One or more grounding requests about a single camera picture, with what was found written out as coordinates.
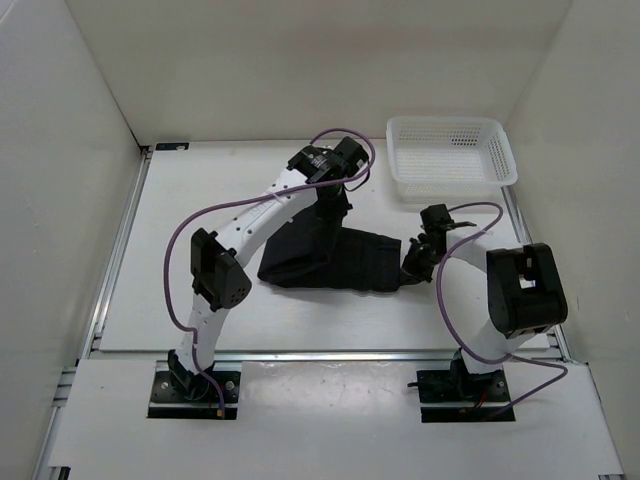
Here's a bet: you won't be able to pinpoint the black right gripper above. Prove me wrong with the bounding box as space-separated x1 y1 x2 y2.
395 237 448 287

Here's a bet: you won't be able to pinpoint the black trousers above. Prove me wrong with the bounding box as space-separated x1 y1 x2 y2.
257 207 401 293

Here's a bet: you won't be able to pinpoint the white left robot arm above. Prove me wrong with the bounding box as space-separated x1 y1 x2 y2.
163 130 376 400

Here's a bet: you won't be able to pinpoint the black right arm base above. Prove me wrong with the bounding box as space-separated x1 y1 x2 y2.
407 352 516 424

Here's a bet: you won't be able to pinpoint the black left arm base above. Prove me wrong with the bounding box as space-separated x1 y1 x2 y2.
147 365 241 421

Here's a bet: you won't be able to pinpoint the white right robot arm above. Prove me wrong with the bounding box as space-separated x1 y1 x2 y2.
400 202 568 400

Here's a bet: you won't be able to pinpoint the white perforated plastic basket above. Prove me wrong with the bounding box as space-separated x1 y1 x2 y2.
386 116 518 203

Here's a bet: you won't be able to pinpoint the white front cover board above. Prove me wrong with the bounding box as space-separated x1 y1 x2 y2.
50 360 623 479

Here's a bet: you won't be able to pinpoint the black corner bracket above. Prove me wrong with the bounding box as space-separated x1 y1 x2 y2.
155 142 190 151

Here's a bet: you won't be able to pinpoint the aluminium front rail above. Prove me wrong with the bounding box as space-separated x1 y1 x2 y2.
159 349 571 366

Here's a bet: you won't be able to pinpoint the aluminium left side rail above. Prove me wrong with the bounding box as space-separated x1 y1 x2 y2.
31 146 154 479

